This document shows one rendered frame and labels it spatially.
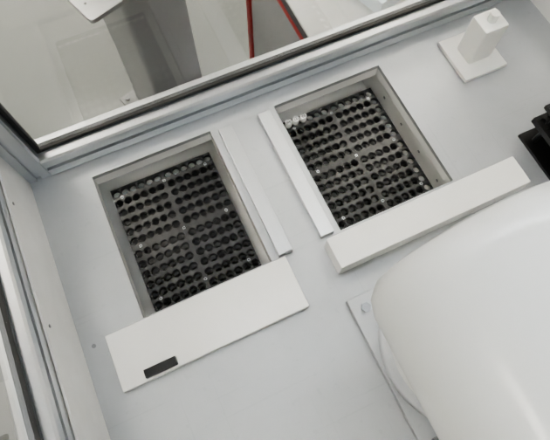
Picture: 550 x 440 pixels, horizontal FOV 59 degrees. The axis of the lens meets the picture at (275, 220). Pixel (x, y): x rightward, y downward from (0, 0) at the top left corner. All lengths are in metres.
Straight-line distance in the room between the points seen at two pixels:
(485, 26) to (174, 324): 0.66
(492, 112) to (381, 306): 0.74
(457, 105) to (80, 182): 0.63
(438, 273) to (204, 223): 0.65
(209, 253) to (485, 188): 0.43
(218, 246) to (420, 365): 0.66
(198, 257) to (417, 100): 0.45
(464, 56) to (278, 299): 0.53
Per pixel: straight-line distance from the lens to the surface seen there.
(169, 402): 0.71
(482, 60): 0.95
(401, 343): 0.18
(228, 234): 0.78
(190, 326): 0.70
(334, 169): 0.83
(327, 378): 0.70
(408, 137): 0.92
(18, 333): 0.62
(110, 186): 0.93
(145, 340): 0.71
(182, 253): 0.78
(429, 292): 0.17
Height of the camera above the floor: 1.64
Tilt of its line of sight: 69 degrees down
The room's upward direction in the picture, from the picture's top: 1 degrees clockwise
